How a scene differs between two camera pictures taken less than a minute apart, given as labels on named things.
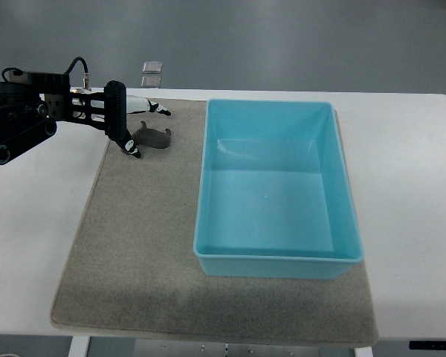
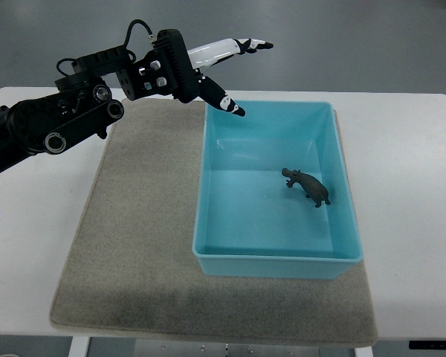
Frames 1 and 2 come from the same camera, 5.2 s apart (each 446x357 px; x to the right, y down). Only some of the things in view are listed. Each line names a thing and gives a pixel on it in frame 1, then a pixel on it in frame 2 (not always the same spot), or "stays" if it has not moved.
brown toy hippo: (152, 137) -> (311, 187)
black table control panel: (434, 345) stays
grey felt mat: (131, 268) stays
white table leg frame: (79, 347) stays
